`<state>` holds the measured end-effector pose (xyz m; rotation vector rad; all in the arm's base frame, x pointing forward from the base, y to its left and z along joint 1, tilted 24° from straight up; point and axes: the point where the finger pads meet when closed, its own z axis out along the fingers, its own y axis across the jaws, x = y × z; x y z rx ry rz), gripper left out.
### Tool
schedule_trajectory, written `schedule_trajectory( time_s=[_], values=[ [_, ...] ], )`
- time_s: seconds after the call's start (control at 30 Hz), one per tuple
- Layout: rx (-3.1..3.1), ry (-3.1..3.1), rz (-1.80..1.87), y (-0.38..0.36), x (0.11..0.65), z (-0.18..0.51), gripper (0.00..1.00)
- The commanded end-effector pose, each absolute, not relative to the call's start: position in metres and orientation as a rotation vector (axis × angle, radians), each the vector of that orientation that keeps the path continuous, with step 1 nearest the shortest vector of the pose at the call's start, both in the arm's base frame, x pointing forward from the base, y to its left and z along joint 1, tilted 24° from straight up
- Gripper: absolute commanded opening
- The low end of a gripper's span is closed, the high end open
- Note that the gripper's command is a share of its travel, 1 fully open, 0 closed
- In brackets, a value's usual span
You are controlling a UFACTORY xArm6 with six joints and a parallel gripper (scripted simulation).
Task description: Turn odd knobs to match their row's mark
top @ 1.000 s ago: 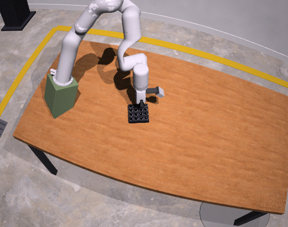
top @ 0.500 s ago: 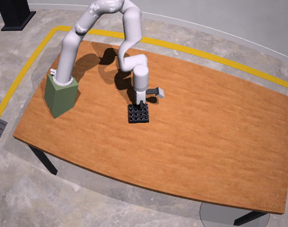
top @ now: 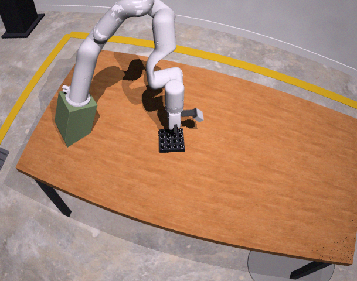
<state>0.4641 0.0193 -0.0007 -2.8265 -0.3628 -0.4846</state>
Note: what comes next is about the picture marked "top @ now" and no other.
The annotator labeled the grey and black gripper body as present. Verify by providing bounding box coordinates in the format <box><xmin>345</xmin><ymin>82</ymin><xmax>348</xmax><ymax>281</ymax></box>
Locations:
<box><xmin>167</xmin><ymin>110</ymin><xmax>183</xmax><ymax>130</ymax></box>

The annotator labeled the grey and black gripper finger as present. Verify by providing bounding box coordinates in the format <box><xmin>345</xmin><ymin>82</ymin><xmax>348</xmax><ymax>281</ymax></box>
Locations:
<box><xmin>171</xmin><ymin>124</ymin><xmax>178</xmax><ymax>133</ymax></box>

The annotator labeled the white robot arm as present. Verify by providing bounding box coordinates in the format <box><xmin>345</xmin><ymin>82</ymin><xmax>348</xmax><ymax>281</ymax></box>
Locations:
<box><xmin>62</xmin><ymin>0</ymin><xmax>204</xmax><ymax>122</ymax></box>

